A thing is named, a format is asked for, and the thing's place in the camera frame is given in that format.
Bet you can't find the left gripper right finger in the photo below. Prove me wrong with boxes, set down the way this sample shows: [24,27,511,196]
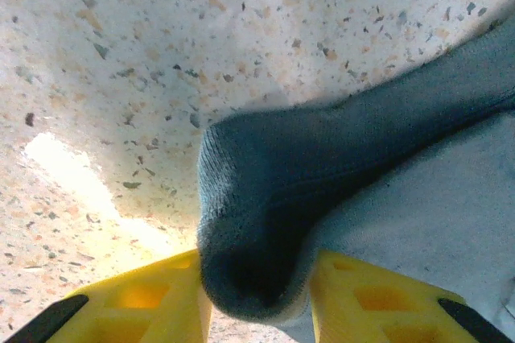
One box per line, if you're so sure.
[308,248,515,343]

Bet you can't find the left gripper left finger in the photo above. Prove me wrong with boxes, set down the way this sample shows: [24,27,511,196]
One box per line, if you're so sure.
[0,248,213,343]

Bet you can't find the grey t-shirt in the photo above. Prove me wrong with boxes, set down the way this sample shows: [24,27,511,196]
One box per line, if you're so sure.
[196,16,515,343]

